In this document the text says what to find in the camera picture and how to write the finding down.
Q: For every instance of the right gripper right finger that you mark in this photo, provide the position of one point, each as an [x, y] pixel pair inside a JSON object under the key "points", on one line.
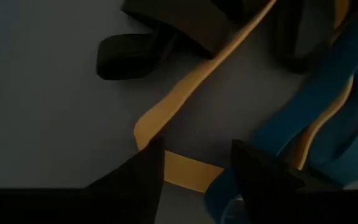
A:
{"points": [[275, 193]]}

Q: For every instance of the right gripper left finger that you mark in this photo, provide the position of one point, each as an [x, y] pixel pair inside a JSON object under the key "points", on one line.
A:
{"points": [[135, 193]]}

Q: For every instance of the tan rubber band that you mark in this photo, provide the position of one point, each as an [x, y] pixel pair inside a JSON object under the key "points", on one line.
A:
{"points": [[179, 93], [314, 130]]}

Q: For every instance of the blue rubber band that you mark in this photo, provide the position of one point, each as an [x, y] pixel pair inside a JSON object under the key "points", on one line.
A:
{"points": [[353, 140], [306, 99]]}

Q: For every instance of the black rubber band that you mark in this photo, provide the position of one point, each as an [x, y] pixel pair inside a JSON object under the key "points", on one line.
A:
{"points": [[191, 18], [286, 37]]}

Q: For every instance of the blue table mat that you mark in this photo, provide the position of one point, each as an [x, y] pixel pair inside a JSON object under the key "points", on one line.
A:
{"points": [[42, 93]]}

